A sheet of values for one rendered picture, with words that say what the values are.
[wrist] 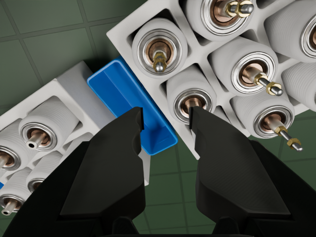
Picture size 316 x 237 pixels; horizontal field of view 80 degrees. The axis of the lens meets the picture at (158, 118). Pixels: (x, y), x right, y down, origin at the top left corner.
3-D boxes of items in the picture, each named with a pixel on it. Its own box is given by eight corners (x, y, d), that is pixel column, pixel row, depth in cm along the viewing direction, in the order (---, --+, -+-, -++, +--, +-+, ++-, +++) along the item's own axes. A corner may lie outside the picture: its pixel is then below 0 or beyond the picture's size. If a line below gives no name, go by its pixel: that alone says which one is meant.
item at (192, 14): (232, 5, 44) (272, 4, 28) (201, 39, 48) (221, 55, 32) (203, -28, 41) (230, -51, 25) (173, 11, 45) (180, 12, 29)
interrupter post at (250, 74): (253, 63, 33) (262, 68, 30) (261, 73, 34) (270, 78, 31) (241, 73, 34) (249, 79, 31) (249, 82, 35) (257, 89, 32)
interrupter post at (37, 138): (32, 134, 41) (22, 144, 38) (39, 129, 40) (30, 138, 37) (40, 142, 42) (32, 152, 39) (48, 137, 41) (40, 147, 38)
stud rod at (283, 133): (275, 122, 37) (299, 147, 30) (279, 123, 37) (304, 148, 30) (272, 126, 37) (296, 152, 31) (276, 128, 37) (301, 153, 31)
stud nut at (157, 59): (152, 70, 26) (152, 72, 25) (152, 58, 25) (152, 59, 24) (166, 70, 26) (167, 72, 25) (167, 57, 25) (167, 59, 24)
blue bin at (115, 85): (97, 67, 58) (83, 81, 48) (125, 47, 55) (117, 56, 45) (151, 135, 71) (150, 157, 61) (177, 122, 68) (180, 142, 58)
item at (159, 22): (175, 11, 45) (183, 14, 29) (181, 53, 49) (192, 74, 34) (136, 22, 46) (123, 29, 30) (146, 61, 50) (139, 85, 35)
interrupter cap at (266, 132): (265, 99, 36) (267, 101, 36) (299, 110, 37) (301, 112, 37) (245, 130, 40) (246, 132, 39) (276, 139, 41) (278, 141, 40)
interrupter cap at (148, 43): (177, 22, 30) (178, 23, 29) (185, 69, 34) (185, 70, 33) (131, 34, 31) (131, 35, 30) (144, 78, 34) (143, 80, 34)
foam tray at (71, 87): (0, 116, 67) (-48, 149, 52) (82, 59, 57) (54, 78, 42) (76, 182, 84) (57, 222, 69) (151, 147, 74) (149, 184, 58)
